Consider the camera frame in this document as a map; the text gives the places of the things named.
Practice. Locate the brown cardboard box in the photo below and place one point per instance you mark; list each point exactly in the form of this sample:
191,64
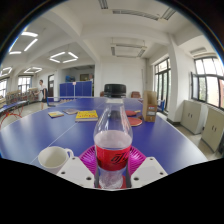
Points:
150,106

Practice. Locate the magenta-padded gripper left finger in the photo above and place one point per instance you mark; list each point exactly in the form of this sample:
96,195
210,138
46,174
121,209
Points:
75,171

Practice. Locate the small white two-door cabinet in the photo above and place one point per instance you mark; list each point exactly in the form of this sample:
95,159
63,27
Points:
191,116

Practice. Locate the small grey book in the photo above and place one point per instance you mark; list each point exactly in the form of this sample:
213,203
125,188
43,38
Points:
71,111

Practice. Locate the clear red-label drink bottle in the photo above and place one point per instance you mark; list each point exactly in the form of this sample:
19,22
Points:
112,156

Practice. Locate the brown chair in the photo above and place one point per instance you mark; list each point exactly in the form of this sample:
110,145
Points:
135,95

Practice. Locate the large white two-door cabinet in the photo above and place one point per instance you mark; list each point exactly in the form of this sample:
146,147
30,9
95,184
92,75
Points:
213,128

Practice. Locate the person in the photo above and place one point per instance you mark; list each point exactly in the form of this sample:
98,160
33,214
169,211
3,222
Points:
43,93

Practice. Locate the tall black-framed window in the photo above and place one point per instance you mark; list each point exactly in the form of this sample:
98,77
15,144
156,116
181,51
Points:
162,85

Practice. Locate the blue table with red legs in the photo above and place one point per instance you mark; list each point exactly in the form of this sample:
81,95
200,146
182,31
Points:
11,108

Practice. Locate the yellow book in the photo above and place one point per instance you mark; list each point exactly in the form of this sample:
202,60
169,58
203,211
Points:
86,116

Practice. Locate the ceiling light group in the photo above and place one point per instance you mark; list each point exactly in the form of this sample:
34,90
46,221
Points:
63,56

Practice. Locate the red table tennis paddle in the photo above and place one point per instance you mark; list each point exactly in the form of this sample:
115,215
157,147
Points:
136,121
130,113

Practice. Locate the large black-framed window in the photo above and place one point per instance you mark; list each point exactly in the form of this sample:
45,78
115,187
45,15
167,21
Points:
210,81

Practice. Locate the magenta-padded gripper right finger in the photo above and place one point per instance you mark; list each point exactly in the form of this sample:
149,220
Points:
149,171

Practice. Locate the folded blue table tennis table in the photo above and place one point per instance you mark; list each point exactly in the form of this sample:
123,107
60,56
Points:
76,89

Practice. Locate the white mug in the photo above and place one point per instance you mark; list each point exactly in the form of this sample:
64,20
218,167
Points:
53,160

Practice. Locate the small yellowish book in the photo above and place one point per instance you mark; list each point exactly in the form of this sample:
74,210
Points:
55,114

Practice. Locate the ceiling air conditioner unit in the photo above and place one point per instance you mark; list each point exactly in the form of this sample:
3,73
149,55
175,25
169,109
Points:
128,49

